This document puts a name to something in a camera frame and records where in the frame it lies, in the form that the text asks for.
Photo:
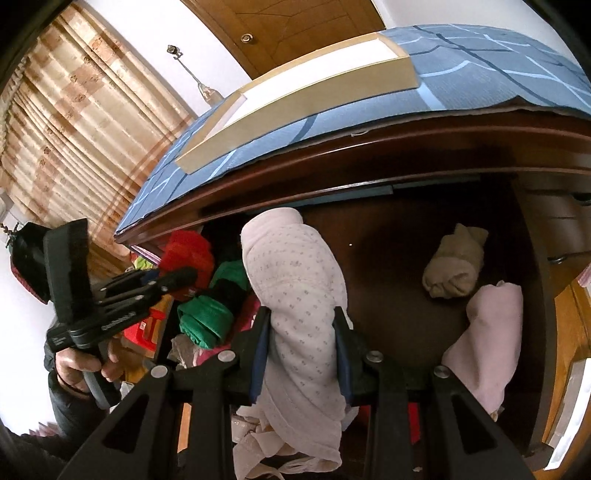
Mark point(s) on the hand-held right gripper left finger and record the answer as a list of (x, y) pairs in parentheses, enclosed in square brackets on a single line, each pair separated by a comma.
[(259, 360)]

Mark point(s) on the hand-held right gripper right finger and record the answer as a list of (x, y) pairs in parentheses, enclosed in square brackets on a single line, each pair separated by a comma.
[(344, 369)]

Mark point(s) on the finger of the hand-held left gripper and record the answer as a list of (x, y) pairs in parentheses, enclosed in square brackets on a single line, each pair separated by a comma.
[(124, 307), (178, 278)]

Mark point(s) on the dark red underwear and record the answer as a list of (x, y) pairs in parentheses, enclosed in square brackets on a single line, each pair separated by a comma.
[(244, 318)]

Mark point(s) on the green underwear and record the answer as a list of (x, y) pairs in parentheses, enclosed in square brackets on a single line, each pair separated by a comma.
[(203, 318)]

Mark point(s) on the pink dotted underwear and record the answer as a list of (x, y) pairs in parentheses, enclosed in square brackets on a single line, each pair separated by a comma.
[(295, 286)]

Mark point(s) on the beige ribbed underwear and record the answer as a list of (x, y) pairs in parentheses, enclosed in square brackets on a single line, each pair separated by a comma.
[(258, 454)]

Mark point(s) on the beige knitted underwear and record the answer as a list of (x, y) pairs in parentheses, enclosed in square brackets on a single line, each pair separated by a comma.
[(455, 272)]

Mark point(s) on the pale pink underwear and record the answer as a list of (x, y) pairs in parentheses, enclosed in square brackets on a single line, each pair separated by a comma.
[(489, 341)]

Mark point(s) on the person's left forearm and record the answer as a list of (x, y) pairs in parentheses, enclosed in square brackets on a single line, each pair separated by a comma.
[(69, 415)]

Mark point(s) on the person's left hand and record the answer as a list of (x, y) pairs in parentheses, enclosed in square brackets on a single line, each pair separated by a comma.
[(76, 369)]

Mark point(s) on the red plastic stool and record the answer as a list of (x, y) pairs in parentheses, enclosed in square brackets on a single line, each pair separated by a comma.
[(141, 332)]

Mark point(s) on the dark hanging bag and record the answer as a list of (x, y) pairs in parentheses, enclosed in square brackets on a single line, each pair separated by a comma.
[(27, 277)]

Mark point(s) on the beige patterned curtain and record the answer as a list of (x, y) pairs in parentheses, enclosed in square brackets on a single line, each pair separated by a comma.
[(69, 115)]

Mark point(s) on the curtain tieback tassel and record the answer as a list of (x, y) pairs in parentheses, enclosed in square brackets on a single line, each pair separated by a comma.
[(207, 94)]

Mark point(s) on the white paper sheet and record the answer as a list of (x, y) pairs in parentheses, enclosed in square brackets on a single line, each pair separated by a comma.
[(572, 406)]

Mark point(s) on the dark wooden desk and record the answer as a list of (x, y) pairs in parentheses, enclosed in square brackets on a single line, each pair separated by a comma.
[(415, 143)]

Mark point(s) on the brass door knob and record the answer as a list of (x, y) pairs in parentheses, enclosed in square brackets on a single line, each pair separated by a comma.
[(248, 38)]

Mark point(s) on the wooden door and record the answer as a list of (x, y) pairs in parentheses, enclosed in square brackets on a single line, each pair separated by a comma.
[(286, 27)]

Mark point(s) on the blue plaid tablecloth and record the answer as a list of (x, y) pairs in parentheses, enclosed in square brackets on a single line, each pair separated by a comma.
[(485, 64)]

